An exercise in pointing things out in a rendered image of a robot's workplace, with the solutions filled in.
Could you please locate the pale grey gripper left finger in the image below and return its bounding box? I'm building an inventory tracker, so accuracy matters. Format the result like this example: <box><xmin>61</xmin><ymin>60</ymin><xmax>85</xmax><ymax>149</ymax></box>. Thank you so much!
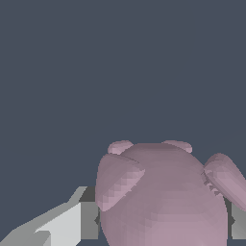
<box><xmin>0</xmin><ymin>185</ymin><xmax>101</xmax><ymax>246</ymax></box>

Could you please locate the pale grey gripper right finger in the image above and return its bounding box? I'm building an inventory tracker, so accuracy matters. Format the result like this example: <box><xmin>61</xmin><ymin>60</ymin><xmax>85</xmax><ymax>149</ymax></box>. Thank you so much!
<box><xmin>224</xmin><ymin>195</ymin><xmax>246</xmax><ymax>240</ymax></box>

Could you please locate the pink plush animal toy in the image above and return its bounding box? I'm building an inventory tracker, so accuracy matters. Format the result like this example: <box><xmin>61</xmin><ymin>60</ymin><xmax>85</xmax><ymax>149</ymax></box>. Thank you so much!
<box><xmin>95</xmin><ymin>139</ymin><xmax>246</xmax><ymax>246</ymax></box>

